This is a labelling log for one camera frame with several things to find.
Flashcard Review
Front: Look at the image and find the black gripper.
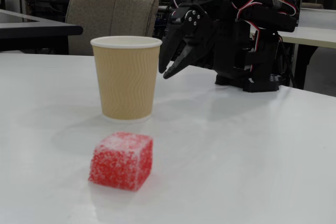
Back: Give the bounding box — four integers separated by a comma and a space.
158, 0, 232, 79

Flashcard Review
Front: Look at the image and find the tan ribbed paper cup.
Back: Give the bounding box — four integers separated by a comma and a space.
90, 36, 163, 125

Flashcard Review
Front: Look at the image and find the red sugared cube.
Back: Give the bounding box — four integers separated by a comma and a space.
88, 131, 154, 192

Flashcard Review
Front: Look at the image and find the beige fabric chair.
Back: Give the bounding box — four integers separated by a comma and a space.
65, 0, 160, 56

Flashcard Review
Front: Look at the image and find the white table with dark legs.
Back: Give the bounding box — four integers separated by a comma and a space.
250, 7, 336, 90

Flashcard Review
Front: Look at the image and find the black edged table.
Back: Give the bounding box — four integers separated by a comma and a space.
0, 8, 84, 53

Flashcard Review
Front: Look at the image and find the beige background chair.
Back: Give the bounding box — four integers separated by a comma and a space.
301, 2, 324, 9

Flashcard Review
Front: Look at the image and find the red white base servo cable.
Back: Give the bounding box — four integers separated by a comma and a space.
250, 23, 262, 74

